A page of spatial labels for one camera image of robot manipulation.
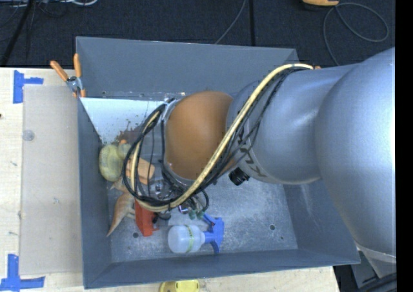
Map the orange toy carrot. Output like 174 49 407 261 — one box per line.
123 156 158 186

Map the pale wood flat board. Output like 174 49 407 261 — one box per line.
19 85 84 276

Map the white spray bottle blue head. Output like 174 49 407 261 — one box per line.
166 214 225 255

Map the red-brown flat block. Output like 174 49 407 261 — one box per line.
134 199 161 238

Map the grey metal bin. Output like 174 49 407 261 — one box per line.
74 36 362 290

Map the black cylinder on white bracket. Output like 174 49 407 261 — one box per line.
228 166 251 187

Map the orange toy starfish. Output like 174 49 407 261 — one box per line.
106 177 137 238

